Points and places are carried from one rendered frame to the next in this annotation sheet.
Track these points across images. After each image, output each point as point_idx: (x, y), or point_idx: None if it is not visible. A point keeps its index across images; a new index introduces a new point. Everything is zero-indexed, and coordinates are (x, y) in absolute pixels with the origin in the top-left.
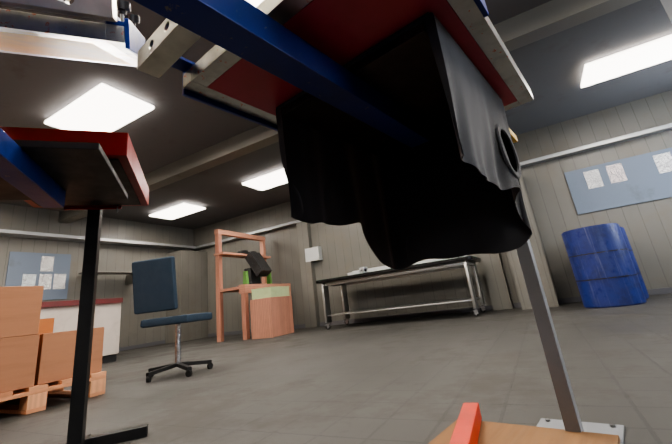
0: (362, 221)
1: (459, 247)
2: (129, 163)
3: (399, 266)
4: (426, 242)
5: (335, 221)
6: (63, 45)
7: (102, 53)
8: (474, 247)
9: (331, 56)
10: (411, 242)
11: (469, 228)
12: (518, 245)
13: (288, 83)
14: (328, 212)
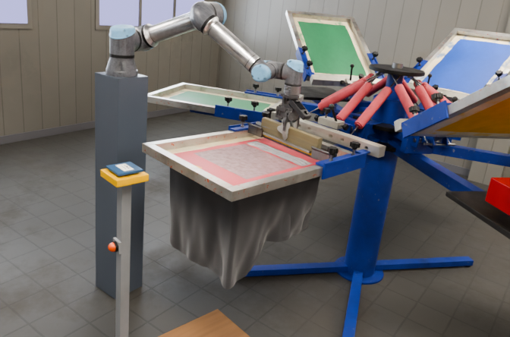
0: (261, 244)
1: (195, 256)
2: (498, 209)
3: (225, 286)
4: (212, 259)
5: (282, 238)
6: (480, 121)
7: (483, 112)
8: (188, 254)
9: (288, 149)
10: (220, 262)
11: (190, 243)
12: (174, 246)
13: (310, 158)
14: (288, 232)
